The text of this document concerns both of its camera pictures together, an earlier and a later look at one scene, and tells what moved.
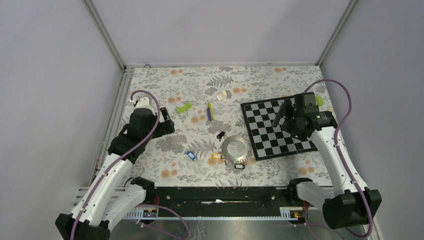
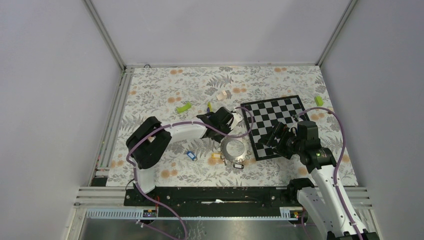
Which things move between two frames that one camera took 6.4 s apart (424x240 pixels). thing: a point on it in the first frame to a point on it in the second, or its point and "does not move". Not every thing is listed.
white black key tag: (239, 166) does not move
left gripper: (165, 127) to (227, 126)
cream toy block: (222, 96) does not move
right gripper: (298, 134) to (278, 129)
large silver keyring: (239, 159) does not move
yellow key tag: (216, 155) does not move
